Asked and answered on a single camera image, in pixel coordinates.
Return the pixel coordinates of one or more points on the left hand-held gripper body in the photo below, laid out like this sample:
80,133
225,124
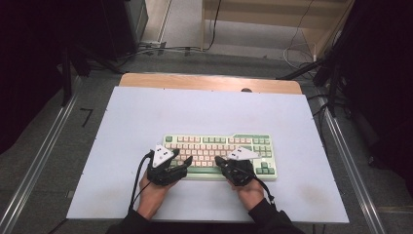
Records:
162,174

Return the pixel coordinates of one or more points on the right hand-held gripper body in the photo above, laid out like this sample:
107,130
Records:
240,172

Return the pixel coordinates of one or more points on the green and cream keyboard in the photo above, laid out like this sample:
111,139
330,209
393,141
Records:
207,143

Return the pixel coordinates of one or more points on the person's right hand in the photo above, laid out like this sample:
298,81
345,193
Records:
250,195

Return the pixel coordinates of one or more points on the person's left hand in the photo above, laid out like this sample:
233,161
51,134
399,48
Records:
152,198

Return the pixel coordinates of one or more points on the white table cover sheet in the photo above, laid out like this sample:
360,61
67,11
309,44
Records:
195,110

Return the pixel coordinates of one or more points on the wooden table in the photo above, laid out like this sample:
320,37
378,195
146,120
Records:
195,83

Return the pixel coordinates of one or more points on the grey power strip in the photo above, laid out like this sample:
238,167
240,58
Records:
152,44

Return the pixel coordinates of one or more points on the black tripod stand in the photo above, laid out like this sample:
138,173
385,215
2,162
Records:
331,91

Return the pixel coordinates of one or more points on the black metal stand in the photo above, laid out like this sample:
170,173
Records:
66,81

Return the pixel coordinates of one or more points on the black cabinet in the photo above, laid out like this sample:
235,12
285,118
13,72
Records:
120,26

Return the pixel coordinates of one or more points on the light wooden shelf unit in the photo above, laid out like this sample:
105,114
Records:
259,19

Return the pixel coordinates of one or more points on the dark curtain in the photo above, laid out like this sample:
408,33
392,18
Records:
29,65
386,81

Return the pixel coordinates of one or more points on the metal floor rail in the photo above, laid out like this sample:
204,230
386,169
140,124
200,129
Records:
32,172
350,162

